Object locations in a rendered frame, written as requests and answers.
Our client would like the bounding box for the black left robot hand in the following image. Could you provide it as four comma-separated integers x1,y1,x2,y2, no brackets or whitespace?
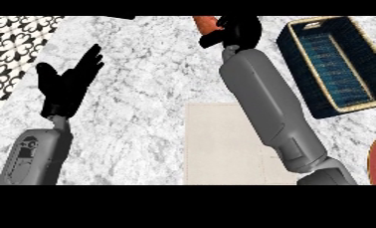
35,43,106,119

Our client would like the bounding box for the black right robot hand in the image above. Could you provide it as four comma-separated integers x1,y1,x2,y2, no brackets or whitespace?
197,16,264,51

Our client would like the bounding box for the orange sweet potato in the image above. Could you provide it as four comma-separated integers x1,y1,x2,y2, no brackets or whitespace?
190,16,225,36

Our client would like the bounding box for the dark blue woven basket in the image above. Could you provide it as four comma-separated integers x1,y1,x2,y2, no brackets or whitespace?
274,16,376,119

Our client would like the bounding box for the beige placemat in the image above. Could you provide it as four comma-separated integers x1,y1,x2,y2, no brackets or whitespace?
182,103,299,186

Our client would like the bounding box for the black and white patterned tile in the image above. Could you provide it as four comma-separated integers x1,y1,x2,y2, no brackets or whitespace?
0,16,66,102

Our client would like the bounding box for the red-brown round object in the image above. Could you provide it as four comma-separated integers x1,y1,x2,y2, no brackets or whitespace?
365,139,376,186

